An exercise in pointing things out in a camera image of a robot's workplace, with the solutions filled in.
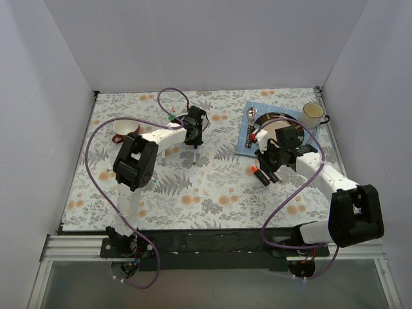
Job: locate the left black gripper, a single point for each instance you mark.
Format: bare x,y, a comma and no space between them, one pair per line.
194,138

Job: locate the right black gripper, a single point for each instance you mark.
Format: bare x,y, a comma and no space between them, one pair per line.
268,158

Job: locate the black orange highlighter body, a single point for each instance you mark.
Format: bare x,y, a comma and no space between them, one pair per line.
260,176

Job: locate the blue cap marker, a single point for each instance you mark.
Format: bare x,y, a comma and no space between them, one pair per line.
195,154

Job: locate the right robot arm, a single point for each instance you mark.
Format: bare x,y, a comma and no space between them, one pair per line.
354,214

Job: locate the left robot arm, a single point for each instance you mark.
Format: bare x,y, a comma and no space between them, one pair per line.
134,167

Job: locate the dark rimmed cream plate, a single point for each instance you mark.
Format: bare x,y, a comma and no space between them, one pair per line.
285,120

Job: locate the blue checked placemat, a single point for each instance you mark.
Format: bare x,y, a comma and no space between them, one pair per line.
265,112

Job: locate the metal spoon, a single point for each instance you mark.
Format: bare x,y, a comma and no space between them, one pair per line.
251,116

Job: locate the cream enamel mug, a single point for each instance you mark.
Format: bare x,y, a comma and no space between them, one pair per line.
313,115

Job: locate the floral tablecloth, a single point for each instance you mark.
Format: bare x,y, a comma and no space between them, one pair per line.
220,191

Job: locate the red white mug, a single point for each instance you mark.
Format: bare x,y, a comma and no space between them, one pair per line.
123,127

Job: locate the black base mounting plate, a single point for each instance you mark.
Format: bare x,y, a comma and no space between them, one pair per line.
204,249

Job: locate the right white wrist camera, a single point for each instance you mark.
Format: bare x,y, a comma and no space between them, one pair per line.
261,137

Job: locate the aluminium frame rail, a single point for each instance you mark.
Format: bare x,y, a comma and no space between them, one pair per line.
87,248

